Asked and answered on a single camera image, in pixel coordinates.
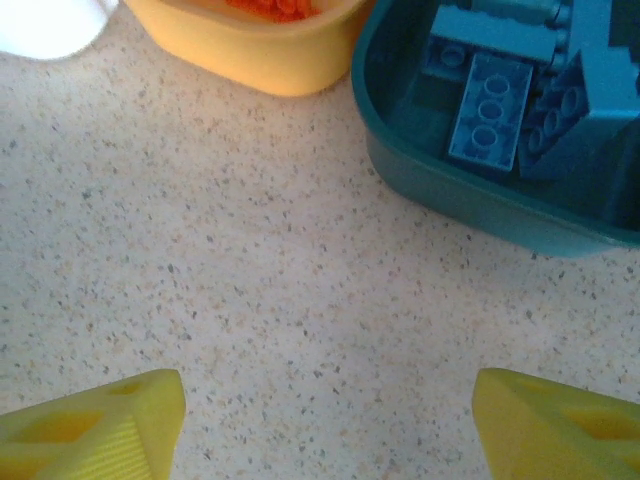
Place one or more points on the long orange lego slope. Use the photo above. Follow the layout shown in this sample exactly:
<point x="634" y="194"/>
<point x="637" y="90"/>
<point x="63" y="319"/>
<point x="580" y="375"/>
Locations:
<point x="270" y="7"/>

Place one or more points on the white plastic container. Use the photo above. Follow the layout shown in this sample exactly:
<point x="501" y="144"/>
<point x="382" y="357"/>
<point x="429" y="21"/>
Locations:
<point x="45" y="25"/>

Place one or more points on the blue lego slope piece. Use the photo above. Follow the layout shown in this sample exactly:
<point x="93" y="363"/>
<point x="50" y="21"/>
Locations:
<point x="607" y="70"/>

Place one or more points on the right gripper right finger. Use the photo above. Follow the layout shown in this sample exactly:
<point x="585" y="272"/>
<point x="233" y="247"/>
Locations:
<point x="550" y="440"/>

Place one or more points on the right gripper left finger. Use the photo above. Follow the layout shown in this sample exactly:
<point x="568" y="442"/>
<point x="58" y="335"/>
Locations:
<point x="100" y="440"/>

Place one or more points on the orange plastic container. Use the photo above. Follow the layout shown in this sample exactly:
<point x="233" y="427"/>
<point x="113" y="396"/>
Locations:
<point x="260" y="55"/>

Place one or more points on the blue lego brick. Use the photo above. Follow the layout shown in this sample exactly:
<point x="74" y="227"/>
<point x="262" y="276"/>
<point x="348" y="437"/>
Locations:
<point x="500" y="32"/>
<point x="490" y="110"/>
<point x="555" y="122"/>

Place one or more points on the teal plastic container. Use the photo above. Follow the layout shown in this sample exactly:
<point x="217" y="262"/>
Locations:
<point x="410" y="175"/>

